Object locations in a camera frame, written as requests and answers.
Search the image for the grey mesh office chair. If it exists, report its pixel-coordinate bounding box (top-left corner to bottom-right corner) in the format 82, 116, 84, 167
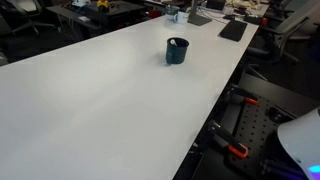
246, 0, 320, 65

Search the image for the green bowl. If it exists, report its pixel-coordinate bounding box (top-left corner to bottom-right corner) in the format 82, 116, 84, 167
164, 4, 181, 21

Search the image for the grey monitor stand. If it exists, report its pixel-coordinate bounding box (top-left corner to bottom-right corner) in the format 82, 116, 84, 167
187, 0, 213, 27

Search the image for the dark teal mug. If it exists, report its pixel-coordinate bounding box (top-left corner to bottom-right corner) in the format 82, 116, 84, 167
165, 36, 190, 66

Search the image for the yellow toy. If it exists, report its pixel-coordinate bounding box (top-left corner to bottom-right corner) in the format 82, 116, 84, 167
96, 0, 111, 13

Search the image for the black desk device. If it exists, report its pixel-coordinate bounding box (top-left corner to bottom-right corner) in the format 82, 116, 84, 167
205, 0, 226, 11

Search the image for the white coffee mug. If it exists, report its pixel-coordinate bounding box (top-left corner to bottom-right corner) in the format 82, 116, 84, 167
173, 10, 190, 25

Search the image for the black cable bundle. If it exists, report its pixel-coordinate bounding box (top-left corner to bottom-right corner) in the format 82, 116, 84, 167
259, 159, 301, 180

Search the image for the black keyboard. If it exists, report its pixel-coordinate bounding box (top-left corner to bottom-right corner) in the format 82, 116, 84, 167
218, 19, 249, 43

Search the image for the beige crumpled cloth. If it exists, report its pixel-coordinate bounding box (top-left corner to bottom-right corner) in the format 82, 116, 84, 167
226, 0, 262, 10

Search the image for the small white cup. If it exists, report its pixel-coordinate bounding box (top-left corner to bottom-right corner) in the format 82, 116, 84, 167
223, 6, 235, 16

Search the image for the black box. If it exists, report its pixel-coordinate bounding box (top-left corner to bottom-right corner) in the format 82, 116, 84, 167
243, 13, 264, 26

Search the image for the red object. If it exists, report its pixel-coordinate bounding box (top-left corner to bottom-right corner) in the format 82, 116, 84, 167
148, 8, 163, 20

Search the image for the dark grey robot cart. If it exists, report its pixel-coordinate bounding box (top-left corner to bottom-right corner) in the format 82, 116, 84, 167
191, 73, 320, 180

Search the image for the black clamp with orange handle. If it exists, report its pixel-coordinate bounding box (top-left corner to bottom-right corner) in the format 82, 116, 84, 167
208, 120, 250, 159
226, 84, 260, 107

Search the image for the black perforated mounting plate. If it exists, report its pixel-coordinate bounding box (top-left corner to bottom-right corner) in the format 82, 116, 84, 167
227, 95, 301, 180

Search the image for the black office chair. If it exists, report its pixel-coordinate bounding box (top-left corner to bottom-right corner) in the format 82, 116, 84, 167
0, 0, 56, 37

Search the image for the black side desk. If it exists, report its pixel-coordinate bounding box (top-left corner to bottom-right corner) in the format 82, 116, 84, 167
45, 0, 146, 38

